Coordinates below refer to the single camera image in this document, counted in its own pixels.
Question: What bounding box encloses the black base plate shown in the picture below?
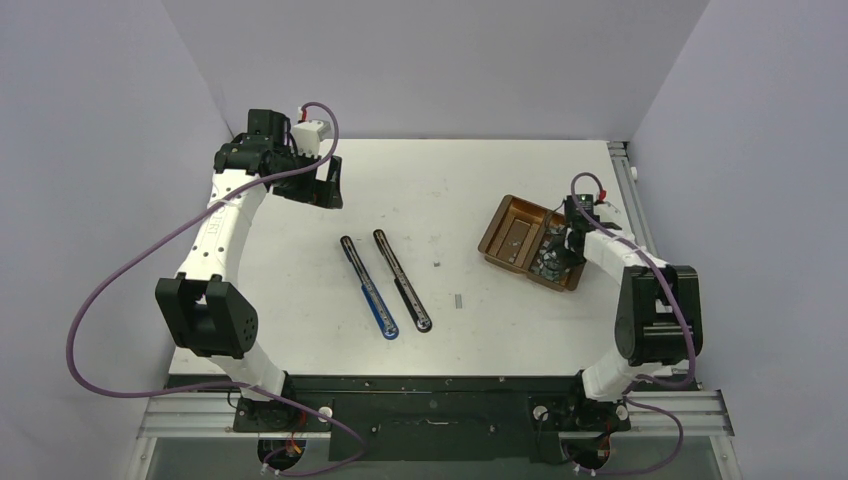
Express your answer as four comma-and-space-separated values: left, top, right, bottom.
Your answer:
233, 375, 631, 463

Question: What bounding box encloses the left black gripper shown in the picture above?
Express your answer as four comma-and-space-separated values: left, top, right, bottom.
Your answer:
272, 146, 341, 209

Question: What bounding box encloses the brown plastic tray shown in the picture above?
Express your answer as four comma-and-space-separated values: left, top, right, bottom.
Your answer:
477, 195, 583, 292

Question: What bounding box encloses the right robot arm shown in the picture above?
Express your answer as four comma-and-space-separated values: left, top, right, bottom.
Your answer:
563, 194, 703, 428

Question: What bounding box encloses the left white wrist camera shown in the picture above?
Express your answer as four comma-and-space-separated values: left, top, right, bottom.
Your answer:
290, 120, 333, 156

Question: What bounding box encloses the aluminium side rail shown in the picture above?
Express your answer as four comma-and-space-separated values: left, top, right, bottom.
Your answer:
607, 141, 658, 257

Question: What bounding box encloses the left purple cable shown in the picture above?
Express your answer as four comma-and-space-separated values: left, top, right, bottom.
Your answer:
66, 101, 370, 478

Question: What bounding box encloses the aluminium front rail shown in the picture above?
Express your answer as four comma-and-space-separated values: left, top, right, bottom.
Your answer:
138, 390, 735, 438

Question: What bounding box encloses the black stapler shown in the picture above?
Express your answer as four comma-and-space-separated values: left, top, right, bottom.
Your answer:
372, 229, 433, 333

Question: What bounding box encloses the blue stapler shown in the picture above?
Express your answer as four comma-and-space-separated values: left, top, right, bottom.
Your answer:
340, 235, 399, 340

